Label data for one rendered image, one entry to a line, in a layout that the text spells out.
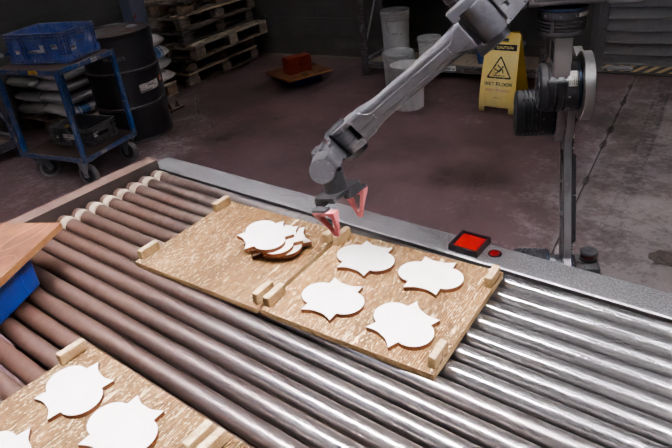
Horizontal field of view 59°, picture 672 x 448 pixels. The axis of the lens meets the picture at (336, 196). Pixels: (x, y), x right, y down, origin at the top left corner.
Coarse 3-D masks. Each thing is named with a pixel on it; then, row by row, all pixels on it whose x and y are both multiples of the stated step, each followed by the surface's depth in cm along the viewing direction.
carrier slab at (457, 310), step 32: (416, 256) 139; (288, 288) 133; (384, 288) 130; (480, 288) 126; (288, 320) 124; (320, 320) 122; (352, 320) 121; (448, 320) 118; (384, 352) 112; (416, 352) 111; (448, 352) 110
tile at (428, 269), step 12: (408, 264) 135; (420, 264) 134; (432, 264) 134; (444, 264) 133; (408, 276) 131; (420, 276) 130; (432, 276) 130; (444, 276) 129; (456, 276) 129; (408, 288) 128; (420, 288) 127; (432, 288) 126; (444, 288) 126; (456, 288) 126
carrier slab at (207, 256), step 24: (216, 216) 167; (240, 216) 166; (264, 216) 164; (168, 240) 158; (192, 240) 157; (216, 240) 155; (240, 240) 154; (312, 240) 150; (144, 264) 149; (168, 264) 147; (192, 264) 146; (216, 264) 145; (240, 264) 144; (264, 264) 143; (288, 264) 142; (216, 288) 136; (240, 288) 135
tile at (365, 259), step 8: (344, 248) 144; (352, 248) 143; (360, 248) 143; (368, 248) 142; (376, 248) 142; (384, 248) 142; (392, 248) 142; (344, 256) 140; (352, 256) 140; (360, 256) 140; (368, 256) 139; (376, 256) 139; (384, 256) 139; (392, 256) 138; (344, 264) 137; (352, 264) 137; (360, 264) 137; (368, 264) 136; (376, 264) 136; (384, 264) 136; (392, 264) 135; (360, 272) 134; (368, 272) 134; (376, 272) 134; (384, 272) 134
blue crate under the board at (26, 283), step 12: (12, 276) 138; (24, 276) 142; (36, 276) 146; (0, 288) 134; (12, 288) 138; (24, 288) 142; (0, 300) 134; (12, 300) 138; (0, 312) 134; (12, 312) 138; (0, 324) 134
